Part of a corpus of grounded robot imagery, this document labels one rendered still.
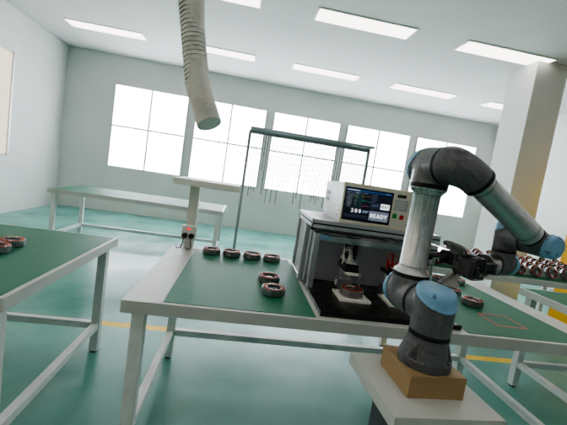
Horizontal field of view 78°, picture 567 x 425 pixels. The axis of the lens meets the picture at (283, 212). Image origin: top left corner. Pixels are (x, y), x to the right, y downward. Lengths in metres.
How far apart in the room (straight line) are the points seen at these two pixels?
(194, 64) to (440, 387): 2.19
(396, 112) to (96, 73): 6.59
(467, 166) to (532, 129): 4.72
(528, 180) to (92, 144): 7.94
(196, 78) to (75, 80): 6.55
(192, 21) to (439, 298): 2.21
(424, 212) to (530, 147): 4.65
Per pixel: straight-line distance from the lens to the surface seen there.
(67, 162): 8.81
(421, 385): 1.14
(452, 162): 1.10
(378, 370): 1.22
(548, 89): 5.99
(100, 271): 2.51
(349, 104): 8.49
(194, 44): 2.58
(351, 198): 1.81
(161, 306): 1.46
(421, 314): 1.11
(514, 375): 3.37
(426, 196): 1.18
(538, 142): 5.86
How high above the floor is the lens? 1.29
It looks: 6 degrees down
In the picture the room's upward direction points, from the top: 9 degrees clockwise
